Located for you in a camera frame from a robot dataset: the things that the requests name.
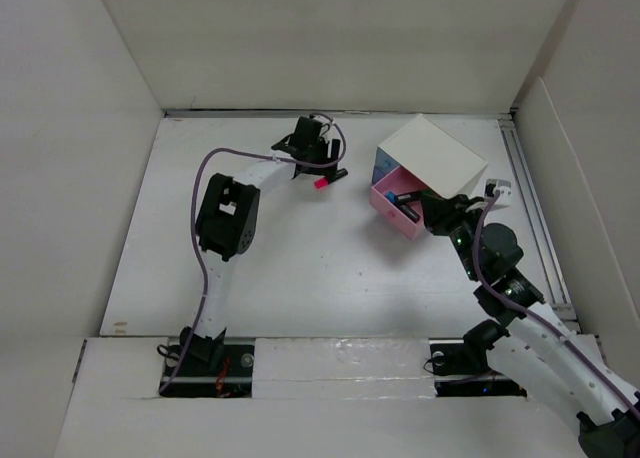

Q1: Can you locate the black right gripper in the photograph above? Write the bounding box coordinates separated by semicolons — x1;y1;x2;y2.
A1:
418;192;487;281

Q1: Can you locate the black pink highlighter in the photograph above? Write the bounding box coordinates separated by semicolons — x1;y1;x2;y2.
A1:
314;168;348;190

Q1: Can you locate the green cap marker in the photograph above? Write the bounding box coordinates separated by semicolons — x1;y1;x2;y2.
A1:
395;191;422;204

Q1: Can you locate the small black object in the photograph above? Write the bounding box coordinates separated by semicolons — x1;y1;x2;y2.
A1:
385;191;420;223

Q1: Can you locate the pink drawer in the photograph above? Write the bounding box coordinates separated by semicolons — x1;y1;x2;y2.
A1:
369;166;432;240

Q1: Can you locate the dark blue drawer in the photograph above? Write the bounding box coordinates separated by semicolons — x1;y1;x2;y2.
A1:
371;166;388;185

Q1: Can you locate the light blue drawer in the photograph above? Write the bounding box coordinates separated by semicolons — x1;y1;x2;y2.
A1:
375;147;399;174

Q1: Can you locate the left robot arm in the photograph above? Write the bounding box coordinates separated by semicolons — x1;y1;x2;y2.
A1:
186;113;346;375

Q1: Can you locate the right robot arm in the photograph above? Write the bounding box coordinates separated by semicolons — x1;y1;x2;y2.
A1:
419;190;639;457

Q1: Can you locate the white drawer cabinet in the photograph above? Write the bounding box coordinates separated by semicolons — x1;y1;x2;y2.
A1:
377;114;488;198

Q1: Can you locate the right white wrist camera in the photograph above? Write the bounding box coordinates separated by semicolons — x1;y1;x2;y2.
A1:
484;179;514;209

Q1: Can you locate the aluminium rail right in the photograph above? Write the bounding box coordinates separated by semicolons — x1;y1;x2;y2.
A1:
498;118;573;308

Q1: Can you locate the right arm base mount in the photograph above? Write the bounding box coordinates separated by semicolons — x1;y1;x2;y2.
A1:
423;320;527;398

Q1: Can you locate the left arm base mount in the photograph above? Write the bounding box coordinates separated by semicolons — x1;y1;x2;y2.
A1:
156;327;256;399

